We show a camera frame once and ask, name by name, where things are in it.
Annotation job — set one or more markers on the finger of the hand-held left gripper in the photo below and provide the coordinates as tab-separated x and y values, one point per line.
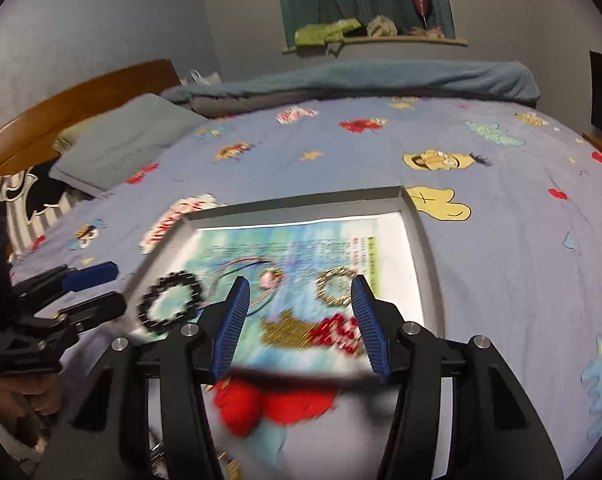
93	274
98	307

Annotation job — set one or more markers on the grey pillow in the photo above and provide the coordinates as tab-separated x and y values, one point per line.
131	135

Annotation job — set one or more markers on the black white striped cushion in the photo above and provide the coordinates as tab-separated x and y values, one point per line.
21	185

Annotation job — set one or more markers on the blue cartoon print bedsheet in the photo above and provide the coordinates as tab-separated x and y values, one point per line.
361	160

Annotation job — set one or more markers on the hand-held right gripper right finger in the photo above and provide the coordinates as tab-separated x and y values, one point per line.
370	332

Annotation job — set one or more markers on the person's left hand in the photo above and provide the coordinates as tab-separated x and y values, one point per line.
41	395

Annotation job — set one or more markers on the grey tray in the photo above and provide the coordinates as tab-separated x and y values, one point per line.
426	270

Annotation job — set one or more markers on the person's left forearm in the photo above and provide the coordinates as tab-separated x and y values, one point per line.
3	440

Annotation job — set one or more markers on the wooden headboard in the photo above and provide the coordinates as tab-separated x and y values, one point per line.
71	97

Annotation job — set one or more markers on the beige fluffy toy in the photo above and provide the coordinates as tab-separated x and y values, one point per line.
381	26

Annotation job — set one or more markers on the white plastic bag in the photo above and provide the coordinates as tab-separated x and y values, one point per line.
203	78

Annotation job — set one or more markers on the printed paper sheet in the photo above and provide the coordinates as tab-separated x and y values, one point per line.
301	250

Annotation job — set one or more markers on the pink cloth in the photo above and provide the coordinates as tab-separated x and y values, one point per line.
428	31

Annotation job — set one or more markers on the blue blanket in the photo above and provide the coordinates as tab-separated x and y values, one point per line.
361	80

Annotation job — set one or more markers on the wooden window sill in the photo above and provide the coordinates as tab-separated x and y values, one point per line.
381	42

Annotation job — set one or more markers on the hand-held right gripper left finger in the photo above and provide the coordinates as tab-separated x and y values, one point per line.
230	332

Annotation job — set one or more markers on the green cloth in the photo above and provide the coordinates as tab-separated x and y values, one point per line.
321	31

